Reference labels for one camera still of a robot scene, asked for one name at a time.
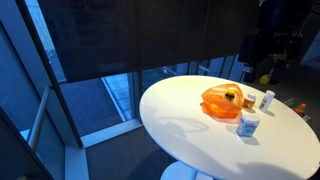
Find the blue and white container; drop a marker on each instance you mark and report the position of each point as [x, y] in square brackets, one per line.
[247, 125]

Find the orange plastic bag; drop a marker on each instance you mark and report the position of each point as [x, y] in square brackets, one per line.
[215, 104]

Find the dark bottle with yellow cap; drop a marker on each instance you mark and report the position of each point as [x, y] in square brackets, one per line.
[230, 94]

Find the round white table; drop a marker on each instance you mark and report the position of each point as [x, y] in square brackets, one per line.
[284, 147]

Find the white table base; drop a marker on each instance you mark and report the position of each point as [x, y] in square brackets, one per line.
[180, 171]

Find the dark roller window shade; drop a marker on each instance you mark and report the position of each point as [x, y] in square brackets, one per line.
[95, 38]

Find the orange pill bottle white cap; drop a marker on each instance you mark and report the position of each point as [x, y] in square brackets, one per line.
[249, 101]

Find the yellow object on floor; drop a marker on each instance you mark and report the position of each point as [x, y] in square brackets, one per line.
[264, 79]

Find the tall white bottle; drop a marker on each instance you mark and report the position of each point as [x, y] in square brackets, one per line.
[266, 101]

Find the metal handrail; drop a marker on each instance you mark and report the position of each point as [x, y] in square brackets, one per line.
[36, 129]

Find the orange object on floor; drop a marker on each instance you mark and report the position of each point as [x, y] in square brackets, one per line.
[300, 109]

